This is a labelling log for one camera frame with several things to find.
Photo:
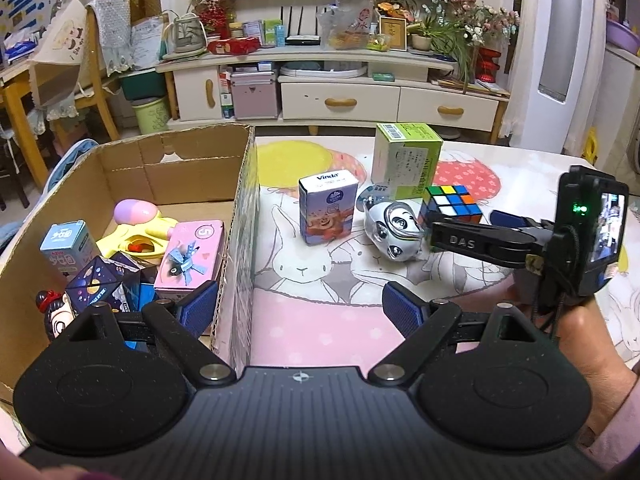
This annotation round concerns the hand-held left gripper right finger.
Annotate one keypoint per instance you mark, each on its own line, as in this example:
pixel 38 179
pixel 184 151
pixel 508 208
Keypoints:
pixel 403 306

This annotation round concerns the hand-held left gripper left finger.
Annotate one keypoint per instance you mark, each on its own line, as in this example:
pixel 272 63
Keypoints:
pixel 197 306

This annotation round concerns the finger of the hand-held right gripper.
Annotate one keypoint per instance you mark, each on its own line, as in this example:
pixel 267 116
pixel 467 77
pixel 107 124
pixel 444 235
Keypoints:
pixel 507 219
pixel 480 241

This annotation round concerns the multicoloured puzzle cube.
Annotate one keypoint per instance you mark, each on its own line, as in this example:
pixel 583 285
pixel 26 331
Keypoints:
pixel 450 205

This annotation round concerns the pink tin box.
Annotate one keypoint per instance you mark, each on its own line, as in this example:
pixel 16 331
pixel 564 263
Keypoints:
pixel 192 255

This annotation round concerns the dark star-print box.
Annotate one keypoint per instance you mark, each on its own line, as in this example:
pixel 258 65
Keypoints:
pixel 105 285

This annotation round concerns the yellow and pink toy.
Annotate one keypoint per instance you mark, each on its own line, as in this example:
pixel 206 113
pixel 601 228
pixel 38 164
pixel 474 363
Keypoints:
pixel 135 230

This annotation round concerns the small blue carton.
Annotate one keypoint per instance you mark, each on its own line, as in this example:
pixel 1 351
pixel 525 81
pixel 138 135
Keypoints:
pixel 67 250

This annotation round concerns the large cardboard box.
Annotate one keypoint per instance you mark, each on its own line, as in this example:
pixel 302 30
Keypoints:
pixel 150 170

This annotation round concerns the black-haired doll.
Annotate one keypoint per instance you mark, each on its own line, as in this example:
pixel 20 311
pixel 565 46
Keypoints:
pixel 52 312

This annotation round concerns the person's right forearm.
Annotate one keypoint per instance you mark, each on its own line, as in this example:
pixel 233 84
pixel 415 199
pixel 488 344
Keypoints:
pixel 620 425

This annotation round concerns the person's right hand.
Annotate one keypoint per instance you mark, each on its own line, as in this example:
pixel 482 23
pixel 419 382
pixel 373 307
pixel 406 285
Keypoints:
pixel 590 345

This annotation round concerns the printed rabbit table mat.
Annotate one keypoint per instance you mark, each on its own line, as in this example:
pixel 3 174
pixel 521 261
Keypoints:
pixel 330 300

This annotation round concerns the silver panda piggy bank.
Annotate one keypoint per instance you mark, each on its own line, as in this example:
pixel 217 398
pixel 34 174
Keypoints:
pixel 395 230

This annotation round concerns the yellow plastic object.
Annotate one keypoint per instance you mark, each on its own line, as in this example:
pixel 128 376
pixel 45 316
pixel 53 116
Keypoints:
pixel 590 146

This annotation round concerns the green and white carton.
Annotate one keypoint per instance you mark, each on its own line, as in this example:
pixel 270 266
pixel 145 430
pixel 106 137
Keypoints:
pixel 407 160

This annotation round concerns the purple tissue pack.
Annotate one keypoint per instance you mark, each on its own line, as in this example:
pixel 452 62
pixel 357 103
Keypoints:
pixel 327 210

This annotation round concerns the white curtain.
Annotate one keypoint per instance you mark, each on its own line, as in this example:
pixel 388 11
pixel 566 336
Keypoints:
pixel 520 50

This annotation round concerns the white tower air conditioner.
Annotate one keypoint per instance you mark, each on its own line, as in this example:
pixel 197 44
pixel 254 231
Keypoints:
pixel 565 50

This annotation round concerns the small green box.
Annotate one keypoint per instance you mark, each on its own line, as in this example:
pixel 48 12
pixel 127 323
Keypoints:
pixel 383 77

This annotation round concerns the blue cloth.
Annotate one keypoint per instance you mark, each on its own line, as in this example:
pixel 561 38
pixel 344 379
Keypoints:
pixel 72 160

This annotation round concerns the cream television cabinet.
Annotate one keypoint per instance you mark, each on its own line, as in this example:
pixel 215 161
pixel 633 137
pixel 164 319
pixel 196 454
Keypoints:
pixel 350 95

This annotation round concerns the light green bin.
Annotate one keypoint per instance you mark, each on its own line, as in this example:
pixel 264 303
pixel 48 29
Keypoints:
pixel 150 116

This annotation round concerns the pink flower plant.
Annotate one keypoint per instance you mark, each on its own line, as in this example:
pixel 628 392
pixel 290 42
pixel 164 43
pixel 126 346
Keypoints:
pixel 465 25

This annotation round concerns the purple basin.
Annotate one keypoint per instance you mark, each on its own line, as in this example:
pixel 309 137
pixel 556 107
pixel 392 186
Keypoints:
pixel 622 37

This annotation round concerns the pink storage case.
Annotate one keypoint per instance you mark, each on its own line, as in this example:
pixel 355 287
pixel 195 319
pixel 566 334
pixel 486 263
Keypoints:
pixel 255 96

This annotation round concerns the dark green bin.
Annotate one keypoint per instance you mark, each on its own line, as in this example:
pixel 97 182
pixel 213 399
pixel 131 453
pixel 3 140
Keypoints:
pixel 144 85

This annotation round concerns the white round dish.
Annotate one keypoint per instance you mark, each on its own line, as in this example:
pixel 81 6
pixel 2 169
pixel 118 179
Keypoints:
pixel 322 69

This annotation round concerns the wooden chair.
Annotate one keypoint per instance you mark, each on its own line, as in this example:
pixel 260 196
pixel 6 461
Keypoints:
pixel 95 95

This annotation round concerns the clear plastic bag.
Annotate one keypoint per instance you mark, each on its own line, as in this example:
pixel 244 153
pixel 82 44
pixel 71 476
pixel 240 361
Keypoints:
pixel 347 20

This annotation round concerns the red packet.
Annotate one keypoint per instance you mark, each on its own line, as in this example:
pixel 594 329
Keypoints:
pixel 234 46

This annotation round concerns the wooden dining table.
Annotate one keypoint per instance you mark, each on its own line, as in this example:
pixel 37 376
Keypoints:
pixel 20 110

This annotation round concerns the glass jug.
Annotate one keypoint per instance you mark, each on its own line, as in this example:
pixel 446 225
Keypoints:
pixel 189 35

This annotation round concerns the white router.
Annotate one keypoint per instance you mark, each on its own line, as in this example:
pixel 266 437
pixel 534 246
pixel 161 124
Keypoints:
pixel 300 30

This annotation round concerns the white lace cloth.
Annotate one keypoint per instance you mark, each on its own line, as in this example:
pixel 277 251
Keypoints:
pixel 112 35

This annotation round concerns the beige tote bag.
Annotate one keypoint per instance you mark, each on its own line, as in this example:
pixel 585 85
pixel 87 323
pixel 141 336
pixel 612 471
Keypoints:
pixel 65 45

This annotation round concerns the red berry branches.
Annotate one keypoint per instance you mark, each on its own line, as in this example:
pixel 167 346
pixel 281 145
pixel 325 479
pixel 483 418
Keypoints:
pixel 215 12

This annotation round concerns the small picture frame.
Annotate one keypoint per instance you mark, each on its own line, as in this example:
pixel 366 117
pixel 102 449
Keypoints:
pixel 392 32

